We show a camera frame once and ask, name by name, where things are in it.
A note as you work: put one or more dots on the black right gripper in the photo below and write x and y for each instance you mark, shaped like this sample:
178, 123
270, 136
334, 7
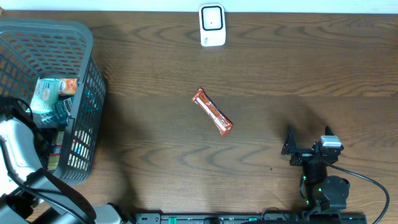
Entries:
290, 147

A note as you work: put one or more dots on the orange snack bar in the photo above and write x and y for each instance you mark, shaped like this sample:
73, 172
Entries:
223, 124

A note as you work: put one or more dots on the small orange tissue pack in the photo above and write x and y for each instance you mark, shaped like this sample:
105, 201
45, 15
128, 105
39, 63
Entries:
67, 86

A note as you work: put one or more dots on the teal mouthwash bottle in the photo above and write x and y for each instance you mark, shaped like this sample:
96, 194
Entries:
60, 113

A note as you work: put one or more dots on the yellow snack bag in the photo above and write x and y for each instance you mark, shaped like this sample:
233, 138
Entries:
55, 154

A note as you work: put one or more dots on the pale wet wipes pack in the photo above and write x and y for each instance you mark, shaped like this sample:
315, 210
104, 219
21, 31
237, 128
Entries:
45, 95

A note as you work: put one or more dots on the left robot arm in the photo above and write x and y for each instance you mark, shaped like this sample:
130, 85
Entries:
24, 181

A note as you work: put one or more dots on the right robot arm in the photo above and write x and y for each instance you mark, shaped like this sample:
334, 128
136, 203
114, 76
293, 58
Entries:
325, 194

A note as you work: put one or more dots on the white barcode scanner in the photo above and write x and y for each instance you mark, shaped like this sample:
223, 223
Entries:
212, 25

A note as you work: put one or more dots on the grey plastic basket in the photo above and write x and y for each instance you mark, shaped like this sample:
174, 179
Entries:
32, 49

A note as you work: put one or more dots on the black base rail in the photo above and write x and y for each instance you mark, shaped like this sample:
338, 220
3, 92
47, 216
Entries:
273, 217

